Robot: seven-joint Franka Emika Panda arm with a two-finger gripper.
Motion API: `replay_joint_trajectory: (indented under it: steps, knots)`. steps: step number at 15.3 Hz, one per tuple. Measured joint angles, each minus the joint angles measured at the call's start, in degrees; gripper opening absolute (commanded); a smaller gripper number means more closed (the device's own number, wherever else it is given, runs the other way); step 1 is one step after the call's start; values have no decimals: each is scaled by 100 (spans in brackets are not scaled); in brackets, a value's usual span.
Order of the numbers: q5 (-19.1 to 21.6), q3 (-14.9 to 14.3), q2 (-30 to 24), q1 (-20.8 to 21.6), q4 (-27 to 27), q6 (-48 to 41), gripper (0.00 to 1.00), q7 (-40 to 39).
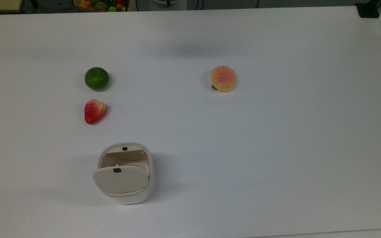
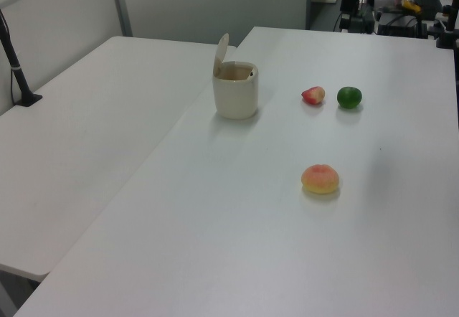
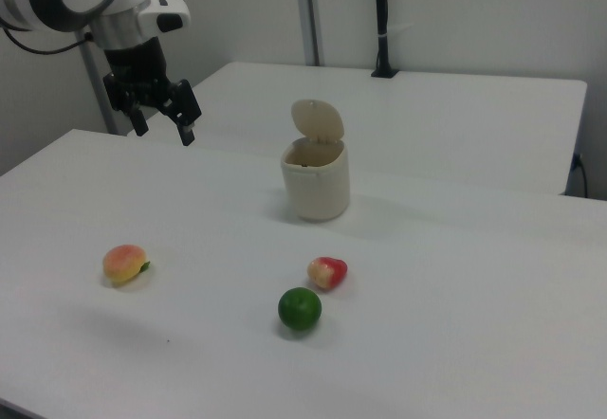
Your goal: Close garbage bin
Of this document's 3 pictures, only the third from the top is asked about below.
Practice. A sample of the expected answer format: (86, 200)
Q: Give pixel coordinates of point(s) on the grey wall frame post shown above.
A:
(308, 11)

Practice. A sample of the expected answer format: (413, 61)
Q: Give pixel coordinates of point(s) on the toy peach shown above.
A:
(124, 265)

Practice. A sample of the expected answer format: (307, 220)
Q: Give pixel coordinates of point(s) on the black camera stand pole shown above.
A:
(382, 21)

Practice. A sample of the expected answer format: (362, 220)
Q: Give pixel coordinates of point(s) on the green toy lime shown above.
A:
(299, 308)

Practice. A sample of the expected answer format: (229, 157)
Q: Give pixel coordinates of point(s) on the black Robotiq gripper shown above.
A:
(137, 70)

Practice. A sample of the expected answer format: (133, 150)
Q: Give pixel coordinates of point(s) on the red toy fruit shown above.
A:
(327, 273)

